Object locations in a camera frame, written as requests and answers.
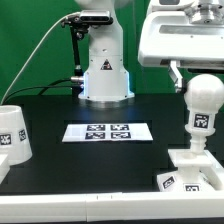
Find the white marker sheet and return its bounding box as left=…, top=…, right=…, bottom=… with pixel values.
left=62, top=123, right=153, bottom=142

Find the white lamp base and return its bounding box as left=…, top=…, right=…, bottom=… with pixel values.
left=157, top=149, right=214, bottom=192

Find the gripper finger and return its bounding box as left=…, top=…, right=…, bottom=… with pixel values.
left=168, top=60, right=186, bottom=93

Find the white lamp bulb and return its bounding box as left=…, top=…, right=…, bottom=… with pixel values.
left=184, top=74, right=224, bottom=154

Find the white front wall rail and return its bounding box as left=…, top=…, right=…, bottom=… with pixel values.
left=0, top=191, right=224, bottom=223

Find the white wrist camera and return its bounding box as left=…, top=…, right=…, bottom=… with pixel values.
left=146, top=0, right=195, bottom=16

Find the white wall rail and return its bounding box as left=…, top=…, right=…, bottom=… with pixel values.
left=0, top=191, right=224, bottom=223
left=200, top=150, right=224, bottom=191

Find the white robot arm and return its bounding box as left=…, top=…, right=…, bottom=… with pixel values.
left=74, top=0, right=224, bottom=102

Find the white right wall rail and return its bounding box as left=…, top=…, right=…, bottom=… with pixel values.
left=200, top=150, right=224, bottom=191

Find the black cable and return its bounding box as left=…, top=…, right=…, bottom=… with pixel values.
left=3, top=78, right=84, bottom=104

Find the white left wall block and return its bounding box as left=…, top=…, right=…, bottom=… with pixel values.
left=0, top=154, right=10, bottom=184

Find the white lamp shade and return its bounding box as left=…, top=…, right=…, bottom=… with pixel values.
left=0, top=105, right=32, bottom=165

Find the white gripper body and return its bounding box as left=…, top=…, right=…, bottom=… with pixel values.
left=138, top=11, right=224, bottom=70

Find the grey camera on stand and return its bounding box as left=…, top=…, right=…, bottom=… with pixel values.
left=80, top=10, right=111, bottom=22

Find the white camera cable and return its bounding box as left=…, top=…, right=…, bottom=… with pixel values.
left=0, top=11, right=81, bottom=106

